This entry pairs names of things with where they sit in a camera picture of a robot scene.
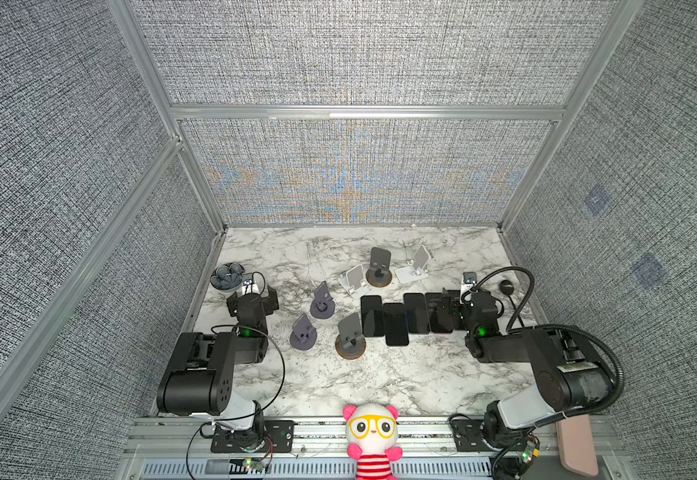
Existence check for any aluminium front rail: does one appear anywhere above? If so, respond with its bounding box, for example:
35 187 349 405
114 410 637 479

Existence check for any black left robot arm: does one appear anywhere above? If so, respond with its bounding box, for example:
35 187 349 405
156 287 280 453

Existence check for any pink white plush toy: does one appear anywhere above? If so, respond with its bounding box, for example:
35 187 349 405
342 403 403 480

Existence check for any white stand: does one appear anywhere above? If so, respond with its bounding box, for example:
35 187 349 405
394 245 432 284
338 264 369 299

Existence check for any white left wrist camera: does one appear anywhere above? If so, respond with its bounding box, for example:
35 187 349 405
238 275 266 296

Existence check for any pink phone case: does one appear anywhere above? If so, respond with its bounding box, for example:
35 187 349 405
556 415 599 478

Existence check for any purple stand mid left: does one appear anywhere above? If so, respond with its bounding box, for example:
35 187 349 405
310 281 336 320

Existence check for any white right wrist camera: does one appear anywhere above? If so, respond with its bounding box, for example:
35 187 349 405
460 271 477 293

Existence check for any black phone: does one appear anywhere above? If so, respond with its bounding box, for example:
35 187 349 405
360 295 385 338
383 303 409 347
403 293 430 335

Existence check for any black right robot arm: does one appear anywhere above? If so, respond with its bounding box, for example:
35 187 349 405
435 290 625 450

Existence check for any white stand centre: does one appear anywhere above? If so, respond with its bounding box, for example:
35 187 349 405
338 264 369 299

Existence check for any black round puck with cable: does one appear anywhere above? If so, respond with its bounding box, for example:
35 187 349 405
498 279 514 296

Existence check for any grey round fan object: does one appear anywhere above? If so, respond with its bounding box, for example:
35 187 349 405
210 262 254 293

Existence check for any blue phone mid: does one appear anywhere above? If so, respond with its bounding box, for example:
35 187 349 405
424 292 453 334

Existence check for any white stand back right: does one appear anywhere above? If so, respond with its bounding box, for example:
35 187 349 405
394 245 432 284

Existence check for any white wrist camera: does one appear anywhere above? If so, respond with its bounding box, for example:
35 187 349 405
238 275 266 296
460 271 477 293

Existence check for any wooden grey stand back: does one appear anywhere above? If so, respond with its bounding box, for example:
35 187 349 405
365 247 392 288

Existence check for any wooden round phone stand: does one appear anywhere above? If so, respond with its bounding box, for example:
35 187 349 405
334 313 366 360

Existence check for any purple stand front left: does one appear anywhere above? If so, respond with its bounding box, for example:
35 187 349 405
290 313 318 351

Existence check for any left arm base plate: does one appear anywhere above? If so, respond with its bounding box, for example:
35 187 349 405
210 420 296 455

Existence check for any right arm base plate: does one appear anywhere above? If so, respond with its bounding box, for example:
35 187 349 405
447 414 532 452

